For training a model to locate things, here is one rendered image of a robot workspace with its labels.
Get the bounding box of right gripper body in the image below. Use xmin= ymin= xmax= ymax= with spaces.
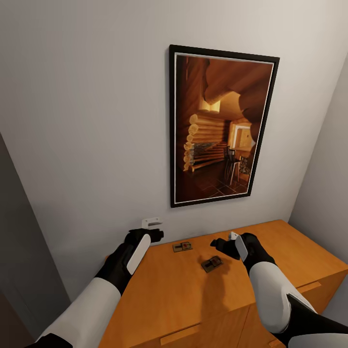
xmin=215 ymin=238 xmax=240 ymax=260

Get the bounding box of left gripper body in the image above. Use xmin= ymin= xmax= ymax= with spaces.
xmin=146 ymin=229 xmax=160 ymax=243

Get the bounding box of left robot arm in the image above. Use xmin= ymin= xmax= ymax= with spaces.
xmin=25 ymin=217 xmax=164 ymax=348

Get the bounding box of mousetrap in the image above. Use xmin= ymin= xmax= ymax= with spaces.
xmin=173 ymin=242 xmax=193 ymax=253
xmin=201 ymin=256 xmax=224 ymax=273

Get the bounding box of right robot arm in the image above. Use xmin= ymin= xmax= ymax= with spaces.
xmin=210 ymin=231 xmax=348 ymax=348

